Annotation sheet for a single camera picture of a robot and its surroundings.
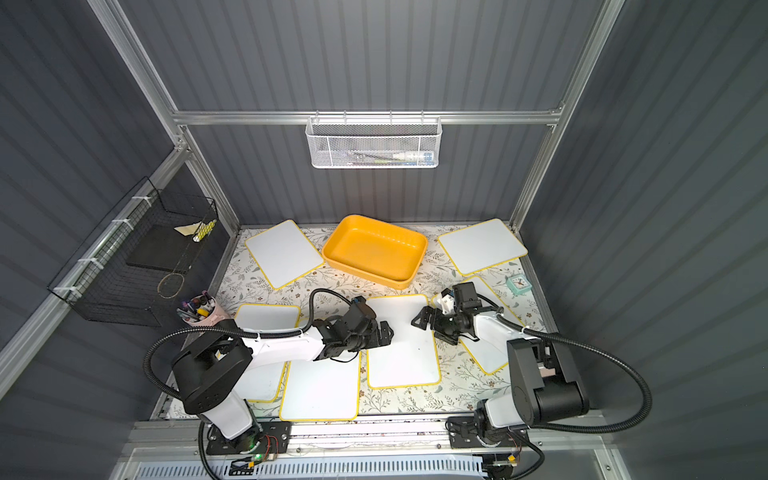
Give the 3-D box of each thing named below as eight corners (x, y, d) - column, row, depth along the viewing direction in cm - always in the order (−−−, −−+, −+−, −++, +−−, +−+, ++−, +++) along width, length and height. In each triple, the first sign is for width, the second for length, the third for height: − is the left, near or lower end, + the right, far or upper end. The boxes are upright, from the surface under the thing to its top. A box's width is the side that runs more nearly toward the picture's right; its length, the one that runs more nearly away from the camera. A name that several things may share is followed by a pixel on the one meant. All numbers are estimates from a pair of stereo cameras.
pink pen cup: (207, 346, 91) (182, 325, 80) (200, 328, 95) (175, 306, 84) (235, 329, 94) (214, 307, 84) (226, 313, 98) (206, 290, 87)
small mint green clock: (516, 296, 102) (518, 291, 100) (505, 281, 106) (507, 276, 104) (530, 290, 103) (533, 286, 101) (519, 276, 107) (521, 271, 105)
